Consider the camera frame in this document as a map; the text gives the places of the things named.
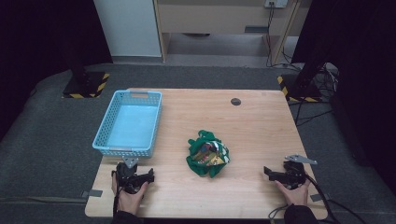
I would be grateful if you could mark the white wall power socket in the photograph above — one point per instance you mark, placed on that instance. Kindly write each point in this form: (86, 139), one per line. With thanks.
(275, 3)

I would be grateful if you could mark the dark round table grommet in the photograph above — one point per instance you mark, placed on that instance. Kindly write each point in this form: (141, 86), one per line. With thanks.
(235, 101)

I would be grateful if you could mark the green printed t-shirt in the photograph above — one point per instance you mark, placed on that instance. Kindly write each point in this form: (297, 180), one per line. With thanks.
(208, 157)

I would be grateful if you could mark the black curtain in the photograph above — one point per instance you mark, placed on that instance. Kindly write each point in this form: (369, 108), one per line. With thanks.
(358, 62)
(37, 40)

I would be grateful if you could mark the grey table bracket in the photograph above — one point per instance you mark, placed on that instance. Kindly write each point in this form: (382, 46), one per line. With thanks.
(92, 193)
(320, 197)

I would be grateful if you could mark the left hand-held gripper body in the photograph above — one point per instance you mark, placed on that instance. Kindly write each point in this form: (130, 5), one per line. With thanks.
(128, 179)

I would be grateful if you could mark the person's left hand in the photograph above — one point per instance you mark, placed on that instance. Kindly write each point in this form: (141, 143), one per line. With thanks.
(129, 200)

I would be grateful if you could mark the light blue plastic basket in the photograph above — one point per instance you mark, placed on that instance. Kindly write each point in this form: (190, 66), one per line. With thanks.
(132, 126)

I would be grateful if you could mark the black stand with striped base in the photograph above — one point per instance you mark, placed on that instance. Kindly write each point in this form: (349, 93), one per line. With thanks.
(300, 88)
(85, 84)

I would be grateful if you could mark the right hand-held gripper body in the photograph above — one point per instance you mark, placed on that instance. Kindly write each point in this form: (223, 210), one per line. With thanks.
(294, 175)

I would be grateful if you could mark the light wooden cabinet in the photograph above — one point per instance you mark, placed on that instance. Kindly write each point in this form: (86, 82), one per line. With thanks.
(218, 18)

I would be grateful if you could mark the white panel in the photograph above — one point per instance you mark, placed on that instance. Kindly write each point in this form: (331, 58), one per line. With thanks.
(127, 28)

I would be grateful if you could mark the person's right hand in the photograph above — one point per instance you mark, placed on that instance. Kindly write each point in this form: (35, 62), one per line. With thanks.
(294, 196)

